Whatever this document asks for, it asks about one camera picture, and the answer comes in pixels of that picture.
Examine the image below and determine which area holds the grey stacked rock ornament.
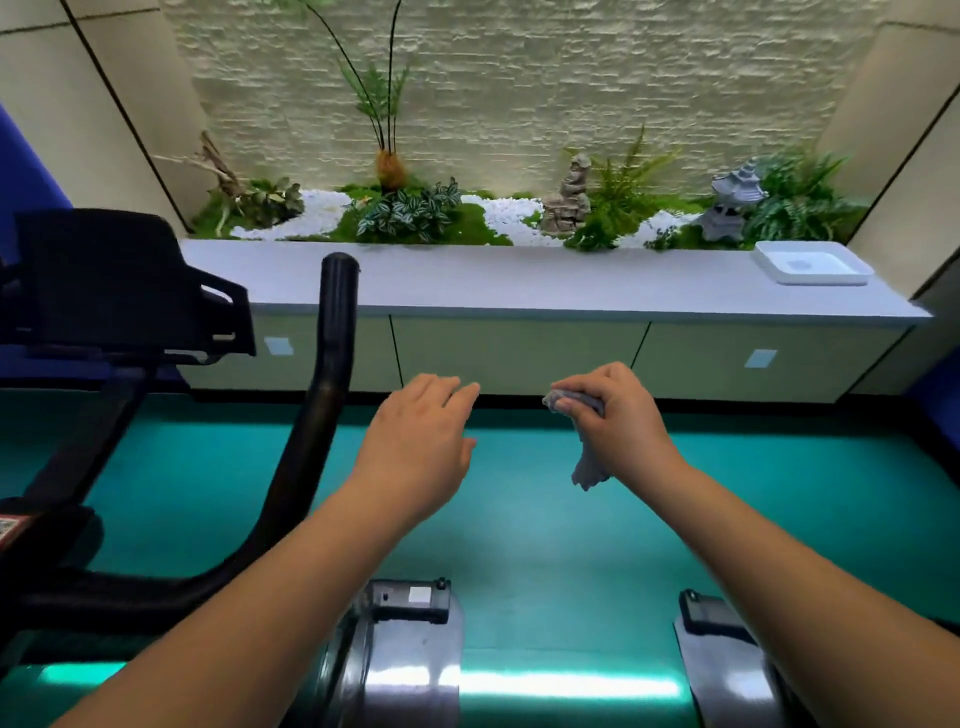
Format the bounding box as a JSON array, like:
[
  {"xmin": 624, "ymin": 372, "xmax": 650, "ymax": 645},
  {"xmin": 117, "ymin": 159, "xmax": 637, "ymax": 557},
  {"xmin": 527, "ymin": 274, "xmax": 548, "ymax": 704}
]
[{"xmin": 538, "ymin": 152, "xmax": 594, "ymax": 238}]

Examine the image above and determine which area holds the person's right hand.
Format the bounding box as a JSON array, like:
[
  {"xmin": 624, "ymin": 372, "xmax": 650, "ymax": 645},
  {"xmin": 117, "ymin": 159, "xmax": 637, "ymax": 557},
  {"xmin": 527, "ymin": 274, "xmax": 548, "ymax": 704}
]
[{"xmin": 551, "ymin": 362, "xmax": 688, "ymax": 496}]

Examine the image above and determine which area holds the black exercise bike frame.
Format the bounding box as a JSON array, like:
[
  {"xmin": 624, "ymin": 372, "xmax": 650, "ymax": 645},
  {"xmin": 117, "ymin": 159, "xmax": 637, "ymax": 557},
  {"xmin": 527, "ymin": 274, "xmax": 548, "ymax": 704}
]
[
  {"xmin": 678, "ymin": 588, "xmax": 819, "ymax": 728},
  {"xmin": 284, "ymin": 577, "xmax": 466, "ymax": 728}
]

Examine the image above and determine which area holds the white plastic tray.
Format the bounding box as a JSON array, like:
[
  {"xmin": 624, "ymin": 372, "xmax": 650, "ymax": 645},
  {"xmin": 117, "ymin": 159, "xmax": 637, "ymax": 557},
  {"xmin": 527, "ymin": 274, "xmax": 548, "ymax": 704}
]
[{"xmin": 752, "ymin": 239, "xmax": 877, "ymax": 287}]

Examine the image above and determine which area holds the variegated leaf plant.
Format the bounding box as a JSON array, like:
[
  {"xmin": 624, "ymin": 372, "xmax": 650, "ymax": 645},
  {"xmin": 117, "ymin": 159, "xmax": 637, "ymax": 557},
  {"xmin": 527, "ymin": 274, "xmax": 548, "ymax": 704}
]
[{"xmin": 353, "ymin": 177, "xmax": 463, "ymax": 245}]

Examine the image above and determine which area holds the blue wall pad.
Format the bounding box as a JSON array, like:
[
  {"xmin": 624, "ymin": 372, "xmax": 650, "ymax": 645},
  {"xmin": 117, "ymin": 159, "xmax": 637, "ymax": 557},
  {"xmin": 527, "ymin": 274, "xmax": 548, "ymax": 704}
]
[
  {"xmin": 0, "ymin": 101, "xmax": 189, "ymax": 384},
  {"xmin": 907, "ymin": 367, "xmax": 960, "ymax": 466}
]

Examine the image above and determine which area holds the green moss mat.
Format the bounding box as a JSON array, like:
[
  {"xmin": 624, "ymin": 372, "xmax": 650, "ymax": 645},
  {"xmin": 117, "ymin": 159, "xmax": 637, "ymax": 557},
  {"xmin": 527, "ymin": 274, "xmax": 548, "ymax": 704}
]
[{"xmin": 191, "ymin": 179, "xmax": 751, "ymax": 253}]

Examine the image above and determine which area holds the person's left forearm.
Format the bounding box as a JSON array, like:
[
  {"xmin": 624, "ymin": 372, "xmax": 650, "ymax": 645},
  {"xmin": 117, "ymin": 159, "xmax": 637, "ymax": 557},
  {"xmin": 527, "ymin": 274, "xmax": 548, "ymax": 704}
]
[{"xmin": 52, "ymin": 479, "xmax": 421, "ymax": 728}]

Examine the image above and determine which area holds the small leafy green plant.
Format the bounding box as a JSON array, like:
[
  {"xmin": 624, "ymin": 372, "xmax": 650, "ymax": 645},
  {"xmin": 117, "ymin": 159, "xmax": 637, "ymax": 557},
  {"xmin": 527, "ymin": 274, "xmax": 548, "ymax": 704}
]
[{"xmin": 232, "ymin": 176, "xmax": 305, "ymax": 226}]

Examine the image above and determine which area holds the person's right forearm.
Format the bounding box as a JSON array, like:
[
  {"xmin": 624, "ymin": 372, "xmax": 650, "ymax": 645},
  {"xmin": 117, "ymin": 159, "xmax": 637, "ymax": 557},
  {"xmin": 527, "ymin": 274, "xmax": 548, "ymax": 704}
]
[{"xmin": 637, "ymin": 461, "xmax": 960, "ymax": 728}]

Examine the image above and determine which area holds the person's left hand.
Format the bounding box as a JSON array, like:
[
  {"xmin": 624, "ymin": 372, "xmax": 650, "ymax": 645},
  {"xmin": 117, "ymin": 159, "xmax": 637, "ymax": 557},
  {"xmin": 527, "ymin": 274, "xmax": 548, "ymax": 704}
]
[{"xmin": 348, "ymin": 373, "xmax": 481, "ymax": 528}]

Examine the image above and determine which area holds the grey stone pagoda lantern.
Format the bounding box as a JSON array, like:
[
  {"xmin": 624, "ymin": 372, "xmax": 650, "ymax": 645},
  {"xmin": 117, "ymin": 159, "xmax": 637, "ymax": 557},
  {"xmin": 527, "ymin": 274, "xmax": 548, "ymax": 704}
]
[{"xmin": 693, "ymin": 158, "xmax": 768, "ymax": 244}]

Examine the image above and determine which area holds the patch of white pebbles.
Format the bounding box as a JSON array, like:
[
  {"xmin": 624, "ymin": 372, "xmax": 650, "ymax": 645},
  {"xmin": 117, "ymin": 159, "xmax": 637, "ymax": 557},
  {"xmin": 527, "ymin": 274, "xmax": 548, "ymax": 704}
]
[
  {"xmin": 232, "ymin": 188, "xmax": 354, "ymax": 243},
  {"xmin": 614, "ymin": 209, "xmax": 703, "ymax": 250},
  {"xmin": 461, "ymin": 193, "xmax": 564, "ymax": 249}
]

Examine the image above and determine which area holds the long cabinet with grey top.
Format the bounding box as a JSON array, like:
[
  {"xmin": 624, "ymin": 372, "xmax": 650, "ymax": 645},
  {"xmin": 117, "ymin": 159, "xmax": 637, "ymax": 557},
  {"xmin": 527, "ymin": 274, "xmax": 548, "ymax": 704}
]
[{"xmin": 179, "ymin": 238, "xmax": 935, "ymax": 406}]

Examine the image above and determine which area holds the large bushy fern plant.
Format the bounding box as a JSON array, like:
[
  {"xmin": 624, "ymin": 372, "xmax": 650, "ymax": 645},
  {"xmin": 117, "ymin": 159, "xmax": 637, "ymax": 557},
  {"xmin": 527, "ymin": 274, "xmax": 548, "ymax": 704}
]
[{"xmin": 742, "ymin": 146, "xmax": 868, "ymax": 245}]

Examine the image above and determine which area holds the grey cleaning cloth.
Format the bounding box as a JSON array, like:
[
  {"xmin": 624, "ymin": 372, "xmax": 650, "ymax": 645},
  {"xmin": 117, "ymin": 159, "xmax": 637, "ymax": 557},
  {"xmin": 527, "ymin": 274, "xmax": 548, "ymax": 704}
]
[{"xmin": 541, "ymin": 388, "xmax": 613, "ymax": 493}]

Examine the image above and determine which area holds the black exercise bike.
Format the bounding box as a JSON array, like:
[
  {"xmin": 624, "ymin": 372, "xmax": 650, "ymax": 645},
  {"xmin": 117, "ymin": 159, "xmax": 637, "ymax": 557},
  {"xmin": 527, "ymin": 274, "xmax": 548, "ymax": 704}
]
[
  {"xmin": 672, "ymin": 614, "xmax": 789, "ymax": 728},
  {"xmin": 0, "ymin": 592, "xmax": 465, "ymax": 728}
]

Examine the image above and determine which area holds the dry brown branch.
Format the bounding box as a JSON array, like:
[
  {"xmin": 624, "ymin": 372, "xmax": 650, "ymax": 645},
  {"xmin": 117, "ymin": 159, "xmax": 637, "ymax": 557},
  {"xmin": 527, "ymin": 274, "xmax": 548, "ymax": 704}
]
[{"xmin": 153, "ymin": 131, "xmax": 249, "ymax": 238}]

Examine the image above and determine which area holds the slim green fern plant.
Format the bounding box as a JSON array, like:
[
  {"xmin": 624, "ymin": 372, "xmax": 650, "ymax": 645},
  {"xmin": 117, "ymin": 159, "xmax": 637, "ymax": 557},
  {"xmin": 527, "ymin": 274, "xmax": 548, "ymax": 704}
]
[{"xmin": 566, "ymin": 125, "xmax": 703, "ymax": 226}]

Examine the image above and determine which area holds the tall thin stemmed fern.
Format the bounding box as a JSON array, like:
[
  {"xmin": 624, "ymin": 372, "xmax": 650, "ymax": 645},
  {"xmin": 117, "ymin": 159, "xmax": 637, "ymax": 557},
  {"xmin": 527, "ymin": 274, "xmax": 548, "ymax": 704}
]
[{"xmin": 277, "ymin": 0, "xmax": 414, "ymax": 193}]

